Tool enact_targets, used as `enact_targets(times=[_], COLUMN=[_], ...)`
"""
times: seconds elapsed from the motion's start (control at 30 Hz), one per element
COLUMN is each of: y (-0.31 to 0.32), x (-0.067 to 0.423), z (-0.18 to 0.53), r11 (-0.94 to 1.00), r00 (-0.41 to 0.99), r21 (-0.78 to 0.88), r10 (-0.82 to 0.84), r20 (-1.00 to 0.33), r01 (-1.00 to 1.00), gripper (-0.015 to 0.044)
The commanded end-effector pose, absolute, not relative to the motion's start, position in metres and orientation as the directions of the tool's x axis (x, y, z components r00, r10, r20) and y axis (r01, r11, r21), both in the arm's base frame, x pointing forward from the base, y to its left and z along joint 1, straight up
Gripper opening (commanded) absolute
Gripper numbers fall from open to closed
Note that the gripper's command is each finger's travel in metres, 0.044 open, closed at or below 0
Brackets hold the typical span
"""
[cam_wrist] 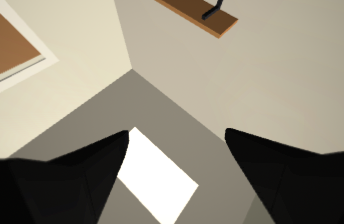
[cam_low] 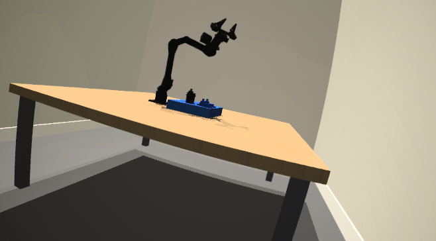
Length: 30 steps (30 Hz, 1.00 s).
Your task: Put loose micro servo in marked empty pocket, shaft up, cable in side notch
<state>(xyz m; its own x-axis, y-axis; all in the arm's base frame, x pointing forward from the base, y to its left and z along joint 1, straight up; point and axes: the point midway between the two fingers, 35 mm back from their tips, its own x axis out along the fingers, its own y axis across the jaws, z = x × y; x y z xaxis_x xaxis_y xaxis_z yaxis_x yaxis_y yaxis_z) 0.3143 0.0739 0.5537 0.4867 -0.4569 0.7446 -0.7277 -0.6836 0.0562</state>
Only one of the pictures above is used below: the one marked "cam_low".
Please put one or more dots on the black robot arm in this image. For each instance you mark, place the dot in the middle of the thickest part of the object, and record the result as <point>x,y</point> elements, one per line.
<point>211,45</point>

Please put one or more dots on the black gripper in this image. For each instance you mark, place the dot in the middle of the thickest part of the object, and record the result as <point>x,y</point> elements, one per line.
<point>217,28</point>

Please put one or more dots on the blue flat deck plate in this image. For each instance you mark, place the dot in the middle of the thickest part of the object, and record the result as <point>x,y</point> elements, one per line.
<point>202,108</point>

